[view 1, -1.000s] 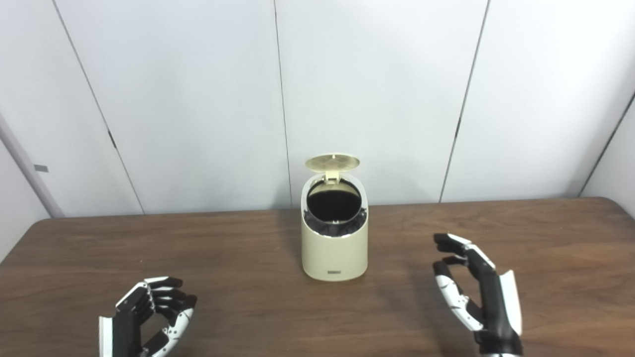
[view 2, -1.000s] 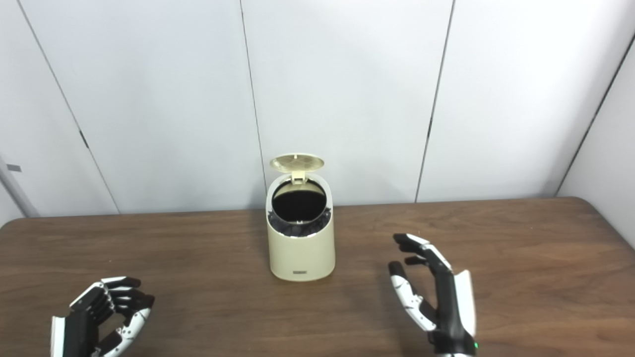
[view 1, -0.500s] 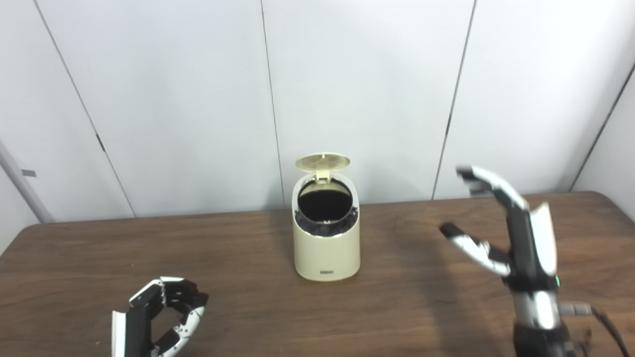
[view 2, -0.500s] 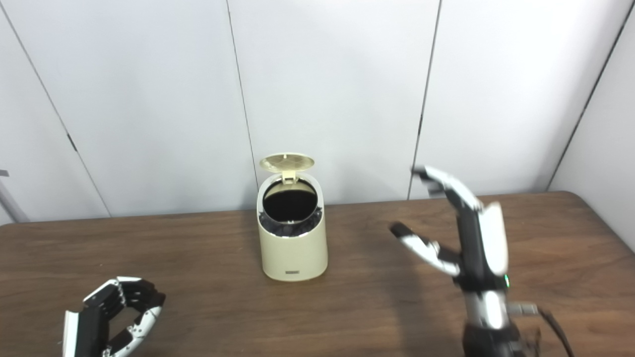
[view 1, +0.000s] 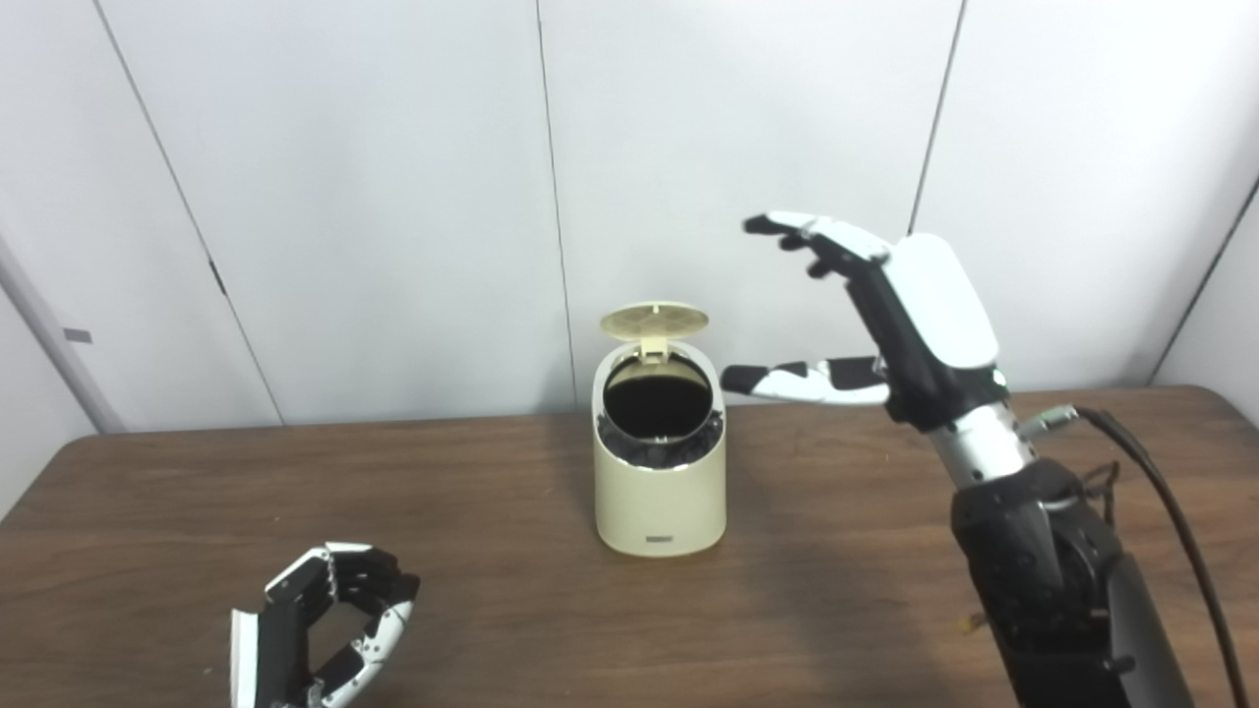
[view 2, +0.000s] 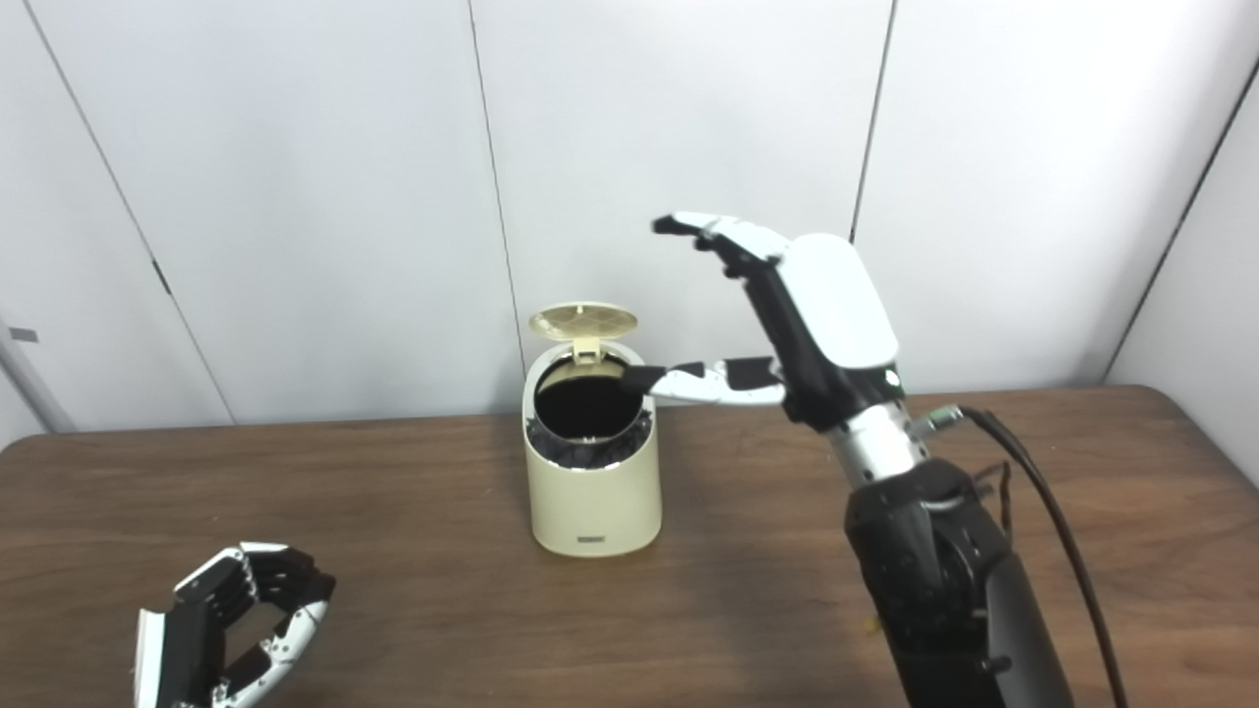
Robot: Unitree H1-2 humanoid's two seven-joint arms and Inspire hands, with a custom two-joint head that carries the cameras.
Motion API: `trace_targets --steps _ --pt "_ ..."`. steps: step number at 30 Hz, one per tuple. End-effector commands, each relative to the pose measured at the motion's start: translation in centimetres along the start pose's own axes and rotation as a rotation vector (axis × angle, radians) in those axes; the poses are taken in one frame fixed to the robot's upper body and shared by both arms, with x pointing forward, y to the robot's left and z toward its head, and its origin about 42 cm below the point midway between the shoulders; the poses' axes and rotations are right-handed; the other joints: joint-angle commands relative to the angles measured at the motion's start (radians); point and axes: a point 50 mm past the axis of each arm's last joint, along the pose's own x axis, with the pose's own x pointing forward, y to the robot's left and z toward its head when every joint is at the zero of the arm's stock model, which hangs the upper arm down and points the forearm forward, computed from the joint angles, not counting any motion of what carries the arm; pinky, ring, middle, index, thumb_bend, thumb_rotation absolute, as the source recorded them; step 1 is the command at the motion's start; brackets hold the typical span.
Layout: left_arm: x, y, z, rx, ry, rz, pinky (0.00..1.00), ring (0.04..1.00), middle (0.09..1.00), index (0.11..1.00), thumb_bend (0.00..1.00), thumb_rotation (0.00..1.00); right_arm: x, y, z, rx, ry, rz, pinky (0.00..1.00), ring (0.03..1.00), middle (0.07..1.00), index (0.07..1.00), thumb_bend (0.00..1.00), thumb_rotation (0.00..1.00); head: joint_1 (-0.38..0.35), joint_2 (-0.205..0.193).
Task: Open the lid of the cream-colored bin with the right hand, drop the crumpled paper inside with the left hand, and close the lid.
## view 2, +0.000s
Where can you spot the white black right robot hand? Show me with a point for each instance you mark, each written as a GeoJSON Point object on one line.
{"type": "Point", "coordinates": [836, 305]}

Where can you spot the small gray wall label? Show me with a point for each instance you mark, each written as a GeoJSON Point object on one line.
{"type": "Point", "coordinates": [23, 335]}

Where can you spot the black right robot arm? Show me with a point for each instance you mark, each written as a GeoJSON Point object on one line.
{"type": "Point", "coordinates": [944, 580]}

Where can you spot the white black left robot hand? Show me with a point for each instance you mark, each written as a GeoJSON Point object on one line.
{"type": "Point", "coordinates": [192, 629]}

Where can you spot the black bin liner bag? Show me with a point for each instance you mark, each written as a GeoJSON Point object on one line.
{"type": "Point", "coordinates": [585, 408]}

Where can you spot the cream round bin lid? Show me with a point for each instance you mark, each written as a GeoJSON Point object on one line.
{"type": "Point", "coordinates": [582, 322]}

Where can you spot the gray wall corner trim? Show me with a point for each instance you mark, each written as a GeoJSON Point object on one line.
{"type": "Point", "coordinates": [29, 379]}

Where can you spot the cream-colored desktop bin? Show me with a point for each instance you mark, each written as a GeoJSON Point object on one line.
{"type": "Point", "coordinates": [595, 506]}

